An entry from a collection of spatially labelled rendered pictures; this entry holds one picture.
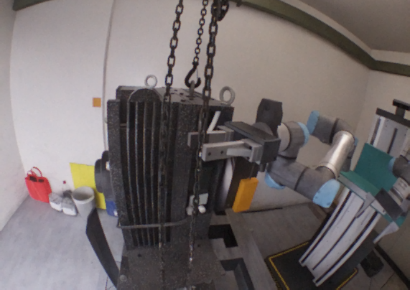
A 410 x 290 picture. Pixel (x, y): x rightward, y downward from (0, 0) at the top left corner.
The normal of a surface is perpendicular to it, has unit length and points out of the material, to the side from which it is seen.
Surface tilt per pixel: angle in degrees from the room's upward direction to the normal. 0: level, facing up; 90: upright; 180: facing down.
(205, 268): 0
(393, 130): 90
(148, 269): 0
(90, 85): 90
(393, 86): 90
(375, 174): 90
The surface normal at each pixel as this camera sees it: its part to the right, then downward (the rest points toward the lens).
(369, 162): -0.96, -0.04
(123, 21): 0.17, 0.36
